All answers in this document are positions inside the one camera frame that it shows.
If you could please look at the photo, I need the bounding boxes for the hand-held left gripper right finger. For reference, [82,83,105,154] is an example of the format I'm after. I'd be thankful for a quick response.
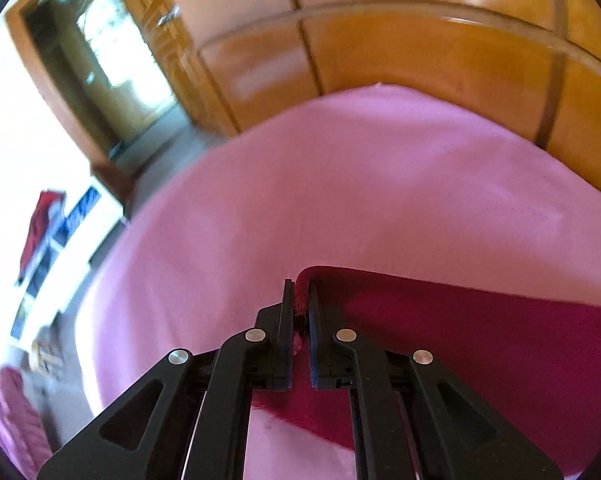
[307,279,564,480]

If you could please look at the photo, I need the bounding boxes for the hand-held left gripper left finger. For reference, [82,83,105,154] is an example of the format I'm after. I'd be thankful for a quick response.
[38,279,296,480]

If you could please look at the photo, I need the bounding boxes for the magenta cloth garment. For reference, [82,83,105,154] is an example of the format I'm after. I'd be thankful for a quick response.
[250,265,601,461]

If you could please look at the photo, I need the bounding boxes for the pink bed sheet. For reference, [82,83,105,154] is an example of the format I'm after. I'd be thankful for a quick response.
[78,82,601,480]

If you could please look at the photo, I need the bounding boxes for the cardboard box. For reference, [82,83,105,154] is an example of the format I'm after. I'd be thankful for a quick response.
[29,334,67,377]

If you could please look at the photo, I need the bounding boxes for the red hanging cloth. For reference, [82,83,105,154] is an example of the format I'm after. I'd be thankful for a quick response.
[20,189,65,272]

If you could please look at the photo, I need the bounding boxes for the pink quilt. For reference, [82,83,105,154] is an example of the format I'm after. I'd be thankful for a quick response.
[0,365,55,479]

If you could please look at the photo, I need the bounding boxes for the wooden wardrobe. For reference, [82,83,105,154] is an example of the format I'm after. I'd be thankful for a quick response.
[105,0,601,201]

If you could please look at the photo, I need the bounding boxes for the blue wall pictures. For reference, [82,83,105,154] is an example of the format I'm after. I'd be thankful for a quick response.
[10,186,105,341]

